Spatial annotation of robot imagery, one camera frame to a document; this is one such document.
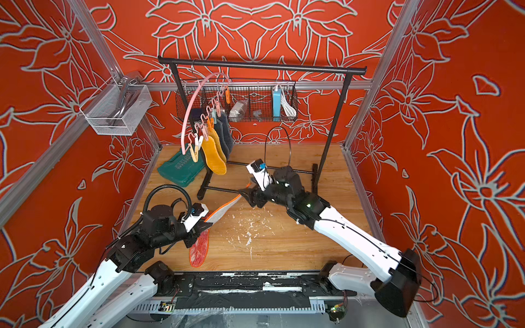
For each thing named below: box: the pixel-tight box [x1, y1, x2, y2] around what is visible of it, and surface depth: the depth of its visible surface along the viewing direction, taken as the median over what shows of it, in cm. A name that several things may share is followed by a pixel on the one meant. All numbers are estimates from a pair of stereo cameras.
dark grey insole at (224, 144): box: [216, 114, 231, 160], surface depth 87 cm
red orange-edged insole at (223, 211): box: [203, 194, 243, 225], surface depth 68 cm
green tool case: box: [157, 142, 206, 188], surface depth 106 cm
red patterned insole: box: [188, 228, 210, 268], surface depth 81 cm
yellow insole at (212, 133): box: [207, 127, 227, 164], surface depth 80 cm
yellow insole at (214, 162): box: [201, 135, 227, 176], surface depth 85 cm
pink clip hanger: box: [181, 72, 232, 163], surface depth 72 cm
